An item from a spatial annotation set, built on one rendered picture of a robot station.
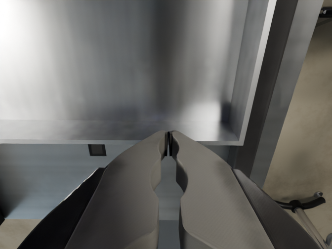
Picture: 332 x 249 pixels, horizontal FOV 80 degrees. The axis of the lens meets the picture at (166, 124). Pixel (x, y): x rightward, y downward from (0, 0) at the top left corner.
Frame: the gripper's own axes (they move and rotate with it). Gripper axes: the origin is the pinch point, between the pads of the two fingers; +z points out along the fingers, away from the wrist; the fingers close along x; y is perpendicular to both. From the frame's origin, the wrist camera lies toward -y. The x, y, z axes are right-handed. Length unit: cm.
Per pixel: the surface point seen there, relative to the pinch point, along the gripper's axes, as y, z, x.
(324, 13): -8, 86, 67
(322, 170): 85, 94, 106
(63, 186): 10.5, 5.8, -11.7
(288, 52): -4.1, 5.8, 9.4
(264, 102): -0.7, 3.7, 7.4
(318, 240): 105, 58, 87
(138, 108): 0.7, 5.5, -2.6
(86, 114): 1.3, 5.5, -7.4
